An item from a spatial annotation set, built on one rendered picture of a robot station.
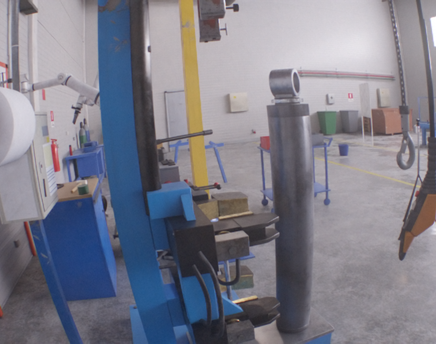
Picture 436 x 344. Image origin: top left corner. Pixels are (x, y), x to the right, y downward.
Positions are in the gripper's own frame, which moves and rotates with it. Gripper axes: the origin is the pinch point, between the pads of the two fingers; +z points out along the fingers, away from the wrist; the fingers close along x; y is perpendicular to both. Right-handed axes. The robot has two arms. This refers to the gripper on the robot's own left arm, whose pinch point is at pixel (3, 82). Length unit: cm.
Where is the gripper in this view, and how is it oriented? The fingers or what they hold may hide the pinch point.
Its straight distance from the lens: 398.7
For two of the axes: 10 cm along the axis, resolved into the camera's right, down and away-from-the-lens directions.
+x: 3.0, 2.9, -9.1
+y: -0.5, -9.5, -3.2
